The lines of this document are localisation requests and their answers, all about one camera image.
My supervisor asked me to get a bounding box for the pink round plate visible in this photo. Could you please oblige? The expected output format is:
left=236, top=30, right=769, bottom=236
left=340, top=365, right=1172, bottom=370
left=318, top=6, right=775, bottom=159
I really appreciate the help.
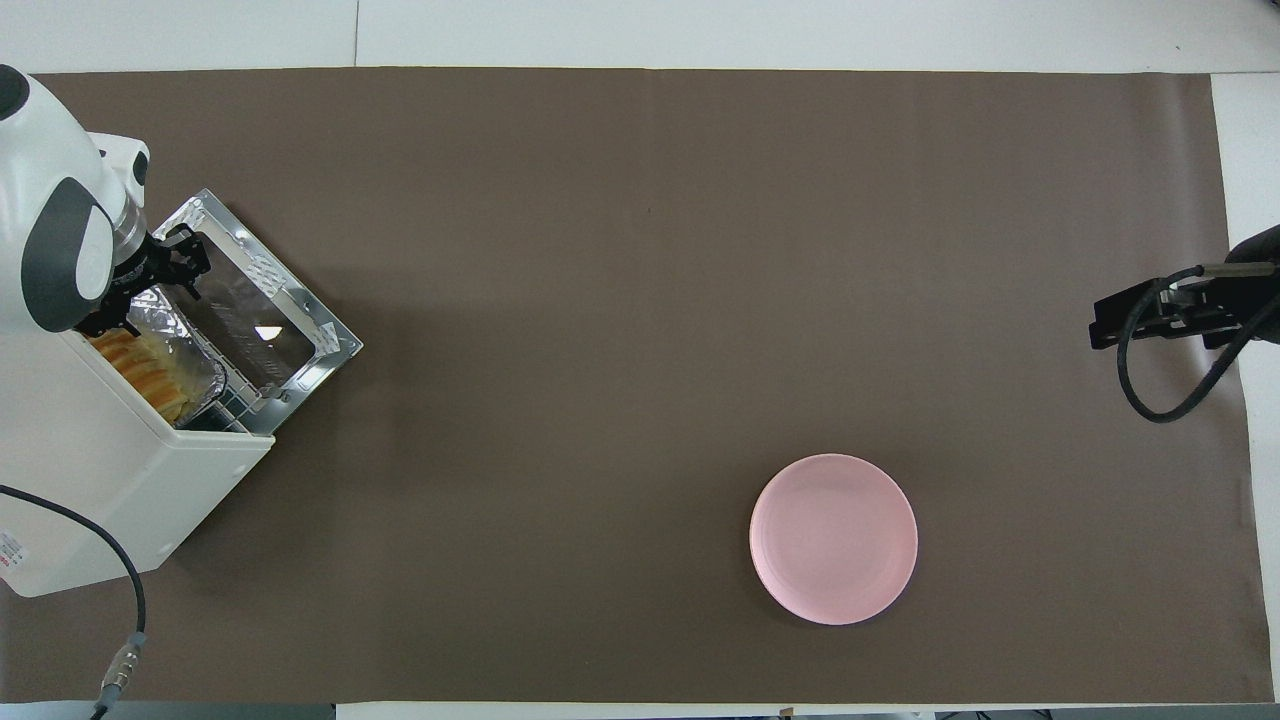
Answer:
left=749, top=453, right=919, bottom=627

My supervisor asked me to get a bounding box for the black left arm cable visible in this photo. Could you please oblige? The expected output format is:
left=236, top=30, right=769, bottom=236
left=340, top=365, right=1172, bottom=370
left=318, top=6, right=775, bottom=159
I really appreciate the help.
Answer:
left=0, top=485, right=148, bottom=720

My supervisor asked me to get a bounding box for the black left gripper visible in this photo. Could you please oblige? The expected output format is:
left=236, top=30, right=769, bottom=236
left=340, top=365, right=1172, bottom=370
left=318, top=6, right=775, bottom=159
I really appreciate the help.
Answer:
left=75, top=225, right=213, bottom=338

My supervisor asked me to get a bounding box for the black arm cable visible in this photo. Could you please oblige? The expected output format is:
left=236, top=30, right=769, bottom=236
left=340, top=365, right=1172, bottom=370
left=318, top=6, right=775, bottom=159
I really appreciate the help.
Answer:
left=1115, top=262, right=1280, bottom=424
left=0, top=485, right=148, bottom=720

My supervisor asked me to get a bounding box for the aluminium foil tray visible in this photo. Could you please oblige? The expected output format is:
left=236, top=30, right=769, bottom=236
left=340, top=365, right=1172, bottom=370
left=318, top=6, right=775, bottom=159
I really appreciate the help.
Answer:
left=85, top=310, right=229, bottom=426

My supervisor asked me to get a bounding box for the white toaster oven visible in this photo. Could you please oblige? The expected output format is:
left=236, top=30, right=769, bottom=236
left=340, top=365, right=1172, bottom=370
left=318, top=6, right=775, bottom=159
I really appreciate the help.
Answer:
left=0, top=290, right=278, bottom=599

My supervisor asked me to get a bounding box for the chrome glass oven door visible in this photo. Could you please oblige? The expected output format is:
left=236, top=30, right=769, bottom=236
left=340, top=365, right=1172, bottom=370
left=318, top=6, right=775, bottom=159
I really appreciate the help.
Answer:
left=150, top=188, right=364, bottom=406

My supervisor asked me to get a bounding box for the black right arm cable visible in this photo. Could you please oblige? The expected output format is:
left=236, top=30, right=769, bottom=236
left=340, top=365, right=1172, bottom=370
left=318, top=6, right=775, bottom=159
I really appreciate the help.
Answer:
left=1115, top=262, right=1280, bottom=424

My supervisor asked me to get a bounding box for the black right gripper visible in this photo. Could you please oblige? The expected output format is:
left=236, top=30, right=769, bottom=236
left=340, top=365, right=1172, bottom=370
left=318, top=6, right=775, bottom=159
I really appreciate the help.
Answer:
left=1090, top=225, right=1280, bottom=350

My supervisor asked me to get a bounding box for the brown paper table mat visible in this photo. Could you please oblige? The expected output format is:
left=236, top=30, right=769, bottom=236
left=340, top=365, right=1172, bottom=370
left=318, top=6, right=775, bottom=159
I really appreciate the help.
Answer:
left=0, top=66, right=1276, bottom=704

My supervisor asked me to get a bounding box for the sliced golden bread loaf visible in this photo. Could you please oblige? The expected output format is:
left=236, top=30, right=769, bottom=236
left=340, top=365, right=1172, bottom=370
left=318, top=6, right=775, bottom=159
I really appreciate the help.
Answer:
left=88, top=330, right=191, bottom=421

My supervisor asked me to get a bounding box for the metal oven wire rack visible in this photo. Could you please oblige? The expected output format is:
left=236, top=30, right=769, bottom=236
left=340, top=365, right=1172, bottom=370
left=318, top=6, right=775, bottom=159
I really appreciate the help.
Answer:
left=180, top=375, right=276, bottom=436

